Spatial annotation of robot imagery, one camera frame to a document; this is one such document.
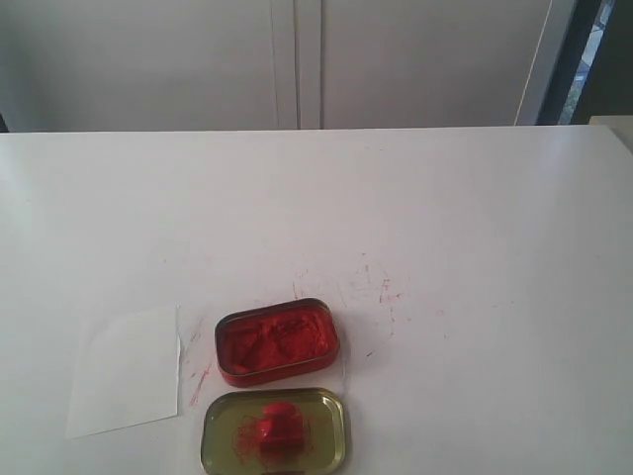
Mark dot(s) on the red plastic stamp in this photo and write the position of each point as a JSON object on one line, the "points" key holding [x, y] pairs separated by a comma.
{"points": [[281, 429]]}

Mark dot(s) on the white paper sheet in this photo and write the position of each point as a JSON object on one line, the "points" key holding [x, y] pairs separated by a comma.
{"points": [[126, 373]]}

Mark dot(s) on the white cabinet with doors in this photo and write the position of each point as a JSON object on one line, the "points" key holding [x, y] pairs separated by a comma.
{"points": [[78, 66]]}

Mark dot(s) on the red ink pad tin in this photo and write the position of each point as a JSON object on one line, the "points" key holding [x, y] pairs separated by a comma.
{"points": [[268, 344]]}

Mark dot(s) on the gold tin lid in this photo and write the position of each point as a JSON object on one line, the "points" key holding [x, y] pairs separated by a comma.
{"points": [[229, 442]]}

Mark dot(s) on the beige box at right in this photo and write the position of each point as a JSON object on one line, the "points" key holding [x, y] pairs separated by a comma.
{"points": [[622, 126]]}

